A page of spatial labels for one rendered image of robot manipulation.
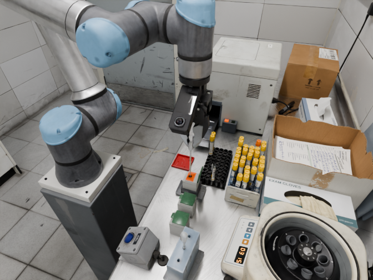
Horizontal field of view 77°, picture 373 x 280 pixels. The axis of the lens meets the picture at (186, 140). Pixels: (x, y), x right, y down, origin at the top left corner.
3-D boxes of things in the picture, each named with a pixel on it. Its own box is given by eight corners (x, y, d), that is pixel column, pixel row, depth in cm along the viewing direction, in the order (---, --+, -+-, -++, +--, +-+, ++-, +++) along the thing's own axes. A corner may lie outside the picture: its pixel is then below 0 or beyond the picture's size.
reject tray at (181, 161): (177, 154, 91) (177, 153, 91) (194, 158, 90) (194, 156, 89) (171, 166, 86) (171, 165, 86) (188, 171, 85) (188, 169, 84)
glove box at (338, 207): (261, 190, 78) (267, 170, 72) (340, 210, 73) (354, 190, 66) (257, 221, 70) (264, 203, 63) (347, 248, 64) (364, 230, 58)
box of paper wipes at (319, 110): (298, 108, 116) (306, 85, 108) (324, 111, 114) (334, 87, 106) (303, 136, 100) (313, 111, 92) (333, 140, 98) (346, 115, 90)
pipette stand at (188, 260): (180, 243, 65) (179, 223, 58) (203, 253, 63) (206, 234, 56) (162, 279, 58) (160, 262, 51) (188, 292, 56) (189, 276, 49)
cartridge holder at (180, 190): (181, 182, 81) (181, 175, 79) (206, 189, 79) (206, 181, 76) (175, 194, 77) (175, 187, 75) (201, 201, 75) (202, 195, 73)
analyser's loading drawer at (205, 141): (205, 115, 108) (206, 106, 104) (219, 118, 106) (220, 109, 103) (192, 144, 93) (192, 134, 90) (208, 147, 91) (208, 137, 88)
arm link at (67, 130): (43, 155, 73) (24, 120, 64) (76, 131, 82) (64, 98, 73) (70, 169, 69) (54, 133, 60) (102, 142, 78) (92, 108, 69)
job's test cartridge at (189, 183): (186, 183, 79) (186, 170, 75) (200, 186, 78) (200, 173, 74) (182, 191, 76) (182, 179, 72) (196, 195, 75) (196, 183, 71)
